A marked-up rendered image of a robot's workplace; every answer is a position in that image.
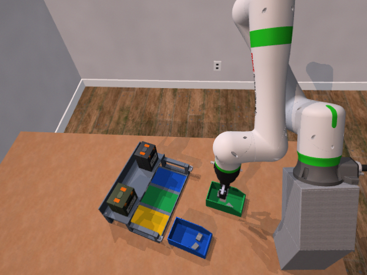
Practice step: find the green bin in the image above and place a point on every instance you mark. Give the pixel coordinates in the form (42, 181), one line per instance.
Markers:
(235, 197)

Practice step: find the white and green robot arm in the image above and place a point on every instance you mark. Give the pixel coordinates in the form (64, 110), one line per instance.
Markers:
(319, 125)

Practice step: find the grey metal shelf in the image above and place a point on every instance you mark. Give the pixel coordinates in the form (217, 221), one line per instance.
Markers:
(158, 192)

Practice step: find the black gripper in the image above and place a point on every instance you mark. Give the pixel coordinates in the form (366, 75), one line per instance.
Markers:
(224, 188)

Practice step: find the blue bin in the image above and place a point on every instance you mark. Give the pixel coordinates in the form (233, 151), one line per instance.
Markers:
(183, 235)

